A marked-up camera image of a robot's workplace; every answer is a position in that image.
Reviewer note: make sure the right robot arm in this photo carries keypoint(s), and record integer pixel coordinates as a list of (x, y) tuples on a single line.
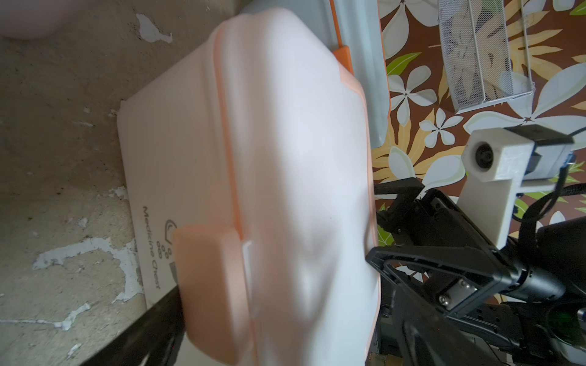
[(533, 333)]

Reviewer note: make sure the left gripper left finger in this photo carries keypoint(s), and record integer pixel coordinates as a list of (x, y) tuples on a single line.
[(154, 339)]

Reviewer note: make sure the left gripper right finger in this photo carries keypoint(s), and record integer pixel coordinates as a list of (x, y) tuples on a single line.
[(425, 337)]

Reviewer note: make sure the pink first aid kit box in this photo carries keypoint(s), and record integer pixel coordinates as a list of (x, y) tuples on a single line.
[(33, 19)]

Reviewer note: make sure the white first aid kit box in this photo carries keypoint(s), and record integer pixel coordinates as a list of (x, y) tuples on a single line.
[(249, 176)]

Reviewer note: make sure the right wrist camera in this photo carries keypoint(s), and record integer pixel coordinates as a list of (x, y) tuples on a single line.
[(504, 162)]

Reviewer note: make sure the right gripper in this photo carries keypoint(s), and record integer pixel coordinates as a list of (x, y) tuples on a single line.
[(445, 259)]

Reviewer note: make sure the blue orange first aid kit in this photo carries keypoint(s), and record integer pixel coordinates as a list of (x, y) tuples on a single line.
[(351, 28)]

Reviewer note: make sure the white mesh basket right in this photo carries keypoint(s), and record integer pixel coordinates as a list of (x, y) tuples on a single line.
[(485, 52)]

